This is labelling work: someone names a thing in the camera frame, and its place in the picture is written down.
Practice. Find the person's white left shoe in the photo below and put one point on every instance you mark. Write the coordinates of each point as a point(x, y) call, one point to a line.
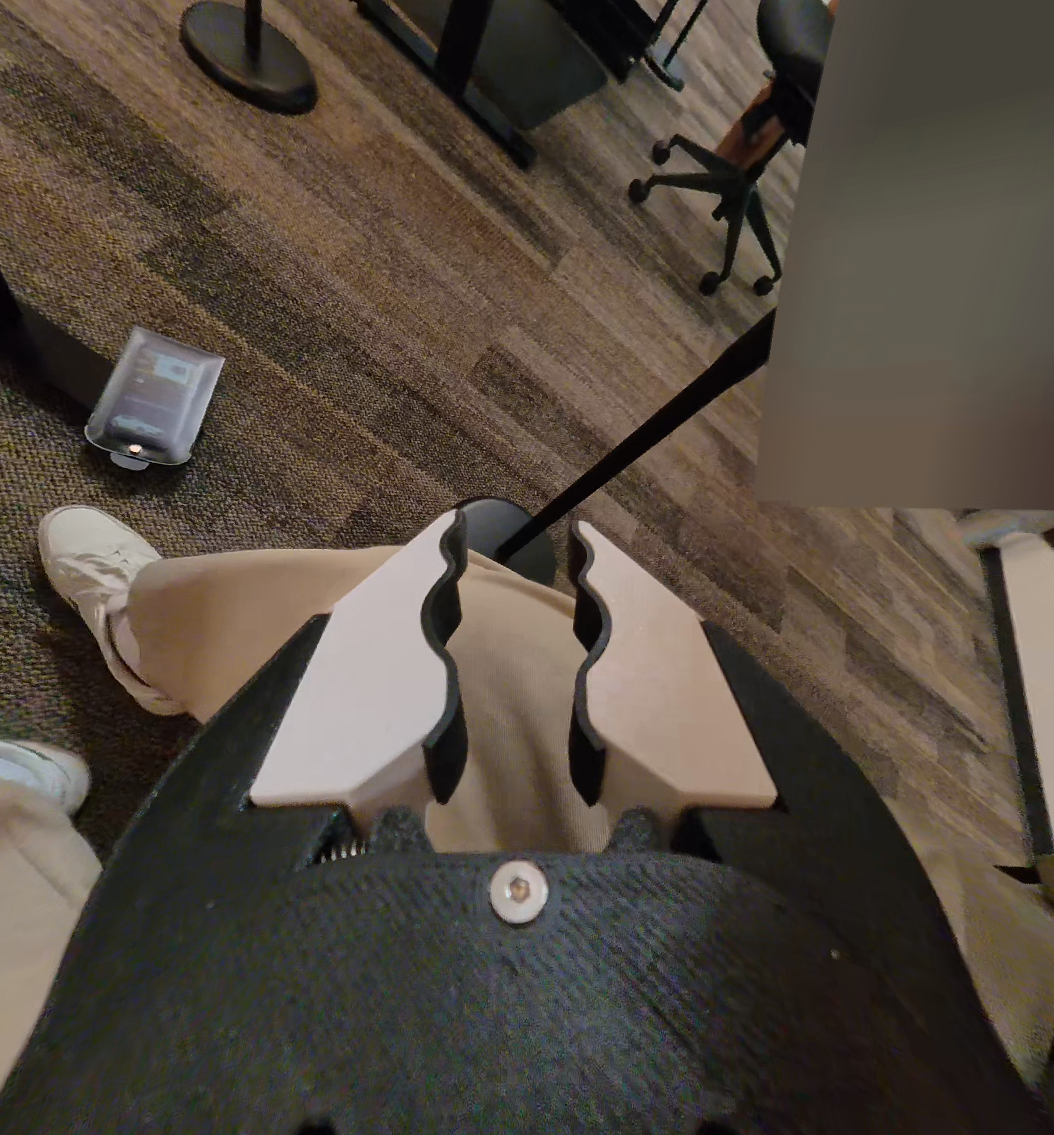
point(39, 771)

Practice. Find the black pole stand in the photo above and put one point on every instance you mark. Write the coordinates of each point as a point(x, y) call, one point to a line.
point(651, 426)

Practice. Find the dark grey bin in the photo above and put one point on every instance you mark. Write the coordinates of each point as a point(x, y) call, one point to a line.
point(544, 62)

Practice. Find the clear plastic pouch with device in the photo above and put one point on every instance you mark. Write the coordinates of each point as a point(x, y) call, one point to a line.
point(159, 390)

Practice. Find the person's left leg beige pants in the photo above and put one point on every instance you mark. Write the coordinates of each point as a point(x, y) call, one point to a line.
point(12, 931)

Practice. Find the black metal rack frame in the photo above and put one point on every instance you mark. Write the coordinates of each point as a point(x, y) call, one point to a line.
point(660, 53)

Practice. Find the black office chair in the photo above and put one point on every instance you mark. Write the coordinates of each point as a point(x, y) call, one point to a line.
point(744, 191)

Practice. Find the black round stand base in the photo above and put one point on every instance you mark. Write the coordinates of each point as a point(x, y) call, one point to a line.
point(252, 75)

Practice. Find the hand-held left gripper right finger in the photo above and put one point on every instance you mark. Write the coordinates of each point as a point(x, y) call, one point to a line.
point(668, 700)

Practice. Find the person's right leg beige pants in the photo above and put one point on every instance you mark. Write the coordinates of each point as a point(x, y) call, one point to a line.
point(225, 621)

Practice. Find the person's white shoe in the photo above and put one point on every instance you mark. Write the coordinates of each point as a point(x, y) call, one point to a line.
point(92, 554)
point(39, 771)

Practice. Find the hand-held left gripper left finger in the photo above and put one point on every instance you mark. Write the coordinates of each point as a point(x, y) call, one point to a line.
point(358, 692)

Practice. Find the person's white right shoe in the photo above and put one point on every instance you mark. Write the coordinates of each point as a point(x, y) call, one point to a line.
point(92, 554)

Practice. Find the black desk leg with foot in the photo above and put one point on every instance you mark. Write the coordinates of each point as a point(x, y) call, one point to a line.
point(21, 301)

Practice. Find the person's leg beige pants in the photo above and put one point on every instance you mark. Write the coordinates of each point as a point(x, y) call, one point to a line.
point(12, 931)
point(225, 621)

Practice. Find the black slanted desk leg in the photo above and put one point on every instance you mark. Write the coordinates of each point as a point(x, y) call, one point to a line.
point(473, 80)

